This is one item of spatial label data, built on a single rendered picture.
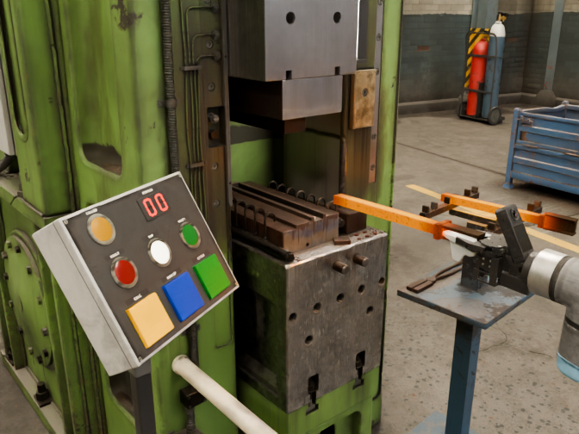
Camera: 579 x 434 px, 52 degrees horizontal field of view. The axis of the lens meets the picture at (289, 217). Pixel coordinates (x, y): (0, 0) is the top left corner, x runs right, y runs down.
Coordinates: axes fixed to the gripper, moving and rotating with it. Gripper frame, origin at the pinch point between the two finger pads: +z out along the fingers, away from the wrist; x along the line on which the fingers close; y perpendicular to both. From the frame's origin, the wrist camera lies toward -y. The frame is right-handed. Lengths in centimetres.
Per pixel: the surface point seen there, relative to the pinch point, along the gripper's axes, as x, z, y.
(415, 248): 202, 159, 108
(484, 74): 657, 410, 40
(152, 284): -59, 22, 4
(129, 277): -64, 21, 1
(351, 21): 10, 42, -41
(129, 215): -59, 29, -7
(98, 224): -66, 26, -8
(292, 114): -9.4, 42.0, -19.7
